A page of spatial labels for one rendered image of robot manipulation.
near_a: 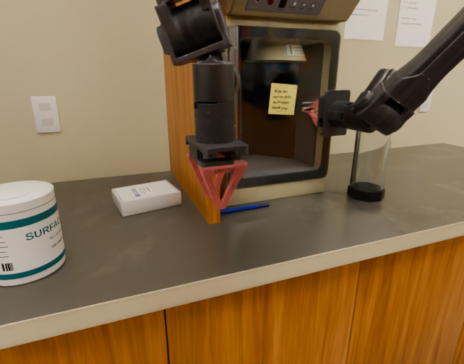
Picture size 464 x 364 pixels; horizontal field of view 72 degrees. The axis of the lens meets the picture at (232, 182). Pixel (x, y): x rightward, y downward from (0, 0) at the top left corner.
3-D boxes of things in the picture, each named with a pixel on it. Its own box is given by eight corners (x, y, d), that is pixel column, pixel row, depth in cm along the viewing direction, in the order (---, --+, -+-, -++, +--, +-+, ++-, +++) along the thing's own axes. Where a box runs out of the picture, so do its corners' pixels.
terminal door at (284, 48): (230, 188, 86) (230, 24, 74) (325, 177, 97) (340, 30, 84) (230, 190, 86) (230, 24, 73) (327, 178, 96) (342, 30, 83)
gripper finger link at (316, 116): (323, 92, 82) (349, 94, 73) (321, 121, 84) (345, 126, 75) (300, 93, 79) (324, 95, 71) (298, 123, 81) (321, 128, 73)
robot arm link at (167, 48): (152, 24, 41) (215, -3, 39) (177, 34, 52) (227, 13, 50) (186, 114, 44) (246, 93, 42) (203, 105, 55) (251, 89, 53)
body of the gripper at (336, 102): (345, 89, 74) (369, 90, 67) (340, 133, 77) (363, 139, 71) (321, 90, 72) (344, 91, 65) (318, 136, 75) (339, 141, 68)
